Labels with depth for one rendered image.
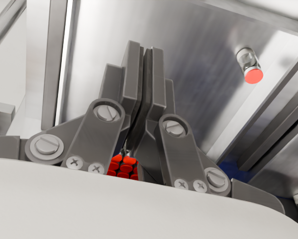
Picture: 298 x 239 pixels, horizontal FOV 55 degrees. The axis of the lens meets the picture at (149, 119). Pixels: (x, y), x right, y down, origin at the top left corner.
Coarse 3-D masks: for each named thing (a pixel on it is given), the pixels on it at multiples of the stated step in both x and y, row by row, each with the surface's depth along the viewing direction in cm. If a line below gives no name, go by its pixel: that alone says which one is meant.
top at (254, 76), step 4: (248, 72) 33; (252, 72) 33; (256, 72) 33; (260, 72) 33; (248, 76) 33; (252, 76) 33; (256, 76) 33; (260, 76) 33; (248, 80) 33; (252, 80) 34; (256, 80) 34; (260, 80) 33
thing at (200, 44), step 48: (96, 0) 32; (144, 0) 32; (192, 0) 28; (96, 48) 36; (144, 48) 36; (192, 48) 36; (240, 48) 36; (288, 48) 35; (96, 96) 41; (192, 96) 41; (240, 96) 41
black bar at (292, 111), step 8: (296, 96) 41; (288, 104) 42; (296, 104) 40; (280, 112) 43; (288, 112) 42; (296, 112) 41; (272, 120) 45; (280, 120) 43; (288, 120) 42; (296, 120) 42; (272, 128) 44; (280, 128) 43; (288, 128) 43; (264, 136) 46; (272, 136) 45; (280, 136) 45; (256, 144) 47; (264, 144) 46; (272, 144) 46; (248, 152) 49; (256, 152) 47; (264, 152) 47; (240, 160) 51; (248, 160) 49; (256, 160) 49; (240, 168) 51; (248, 168) 51
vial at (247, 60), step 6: (246, 48) 36; (240, 54) 35; (246, 54) 35; (252, 54) 35; (240, 60) 35; (246, 60) 34; (252, 60) 34; (240, 66) 35; (246, 66) 34; (252, 66) 33; (258, 66) 34; (246, 72) 33
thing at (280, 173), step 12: (288, 132) 44; (276, 144) 46; (288, 144) 44; (264, 156) 48; (276, 156) 46; (288, 156) 51; (252, 168) 51; (264, 168) 54; (276, 168) 54; (288, 168) 54; (240, 180) 53; (252, 180) 57; (264, 180) 57; (276, 180) 56; (288, 180) 56; (276, 192) 60; (288, 192) 60
